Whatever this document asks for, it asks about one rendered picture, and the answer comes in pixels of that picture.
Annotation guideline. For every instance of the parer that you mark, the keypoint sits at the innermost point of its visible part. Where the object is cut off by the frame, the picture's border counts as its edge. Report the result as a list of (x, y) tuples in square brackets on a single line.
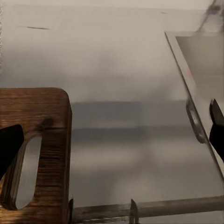
[(218, 115)]

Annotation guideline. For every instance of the cutting board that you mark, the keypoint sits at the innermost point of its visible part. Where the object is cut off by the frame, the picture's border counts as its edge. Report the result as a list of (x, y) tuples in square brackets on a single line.
[(47, 110)]

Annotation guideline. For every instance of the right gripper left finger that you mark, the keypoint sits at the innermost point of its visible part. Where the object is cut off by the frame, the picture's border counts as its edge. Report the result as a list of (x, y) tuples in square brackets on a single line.
[(11, 139)]

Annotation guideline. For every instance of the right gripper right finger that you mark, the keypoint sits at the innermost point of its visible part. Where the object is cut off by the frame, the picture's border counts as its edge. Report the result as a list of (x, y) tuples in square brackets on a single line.
[(217, 139)]

